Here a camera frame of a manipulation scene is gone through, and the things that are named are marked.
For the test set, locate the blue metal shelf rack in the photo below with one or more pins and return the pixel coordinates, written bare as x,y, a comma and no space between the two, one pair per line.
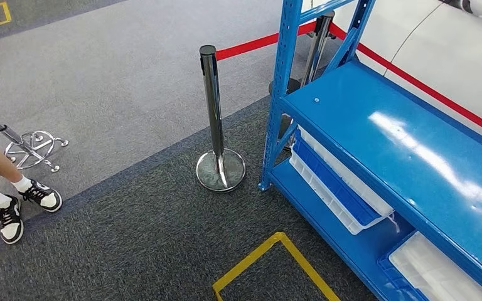
390,137

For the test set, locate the red barrier belt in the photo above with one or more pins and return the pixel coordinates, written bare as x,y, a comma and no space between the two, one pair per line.
432,92
245,45

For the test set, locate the yellow floor tape square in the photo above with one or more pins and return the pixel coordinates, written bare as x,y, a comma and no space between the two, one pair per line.
249,262

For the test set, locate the white car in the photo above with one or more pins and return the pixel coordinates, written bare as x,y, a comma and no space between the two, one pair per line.
432,41

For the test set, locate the chrome stanchion post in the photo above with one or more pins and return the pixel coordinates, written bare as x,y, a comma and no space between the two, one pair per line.
214,104
318,41

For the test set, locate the person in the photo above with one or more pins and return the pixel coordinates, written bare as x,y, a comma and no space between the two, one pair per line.
10,220

